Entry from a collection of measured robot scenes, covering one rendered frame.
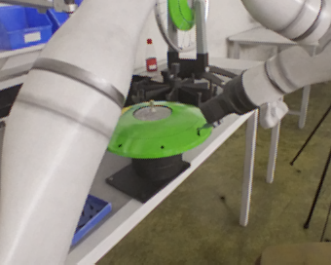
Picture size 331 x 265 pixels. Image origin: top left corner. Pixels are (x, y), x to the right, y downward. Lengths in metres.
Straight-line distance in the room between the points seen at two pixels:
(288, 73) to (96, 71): 0.33
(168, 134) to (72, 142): 0.43
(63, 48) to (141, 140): 0.42
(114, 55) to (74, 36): 0.04
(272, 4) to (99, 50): 0.22
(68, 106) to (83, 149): 0.04
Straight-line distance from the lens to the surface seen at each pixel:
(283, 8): 0.38
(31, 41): 1.28
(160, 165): 0.73
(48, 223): 0.24
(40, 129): 0.23
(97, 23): 0.28
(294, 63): 0.48
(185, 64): 1.46
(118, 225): 0.66
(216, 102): 0.56
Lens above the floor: 1.37
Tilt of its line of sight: 25 degrees down
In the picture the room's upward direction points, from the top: 4 degrees counter-clockwise
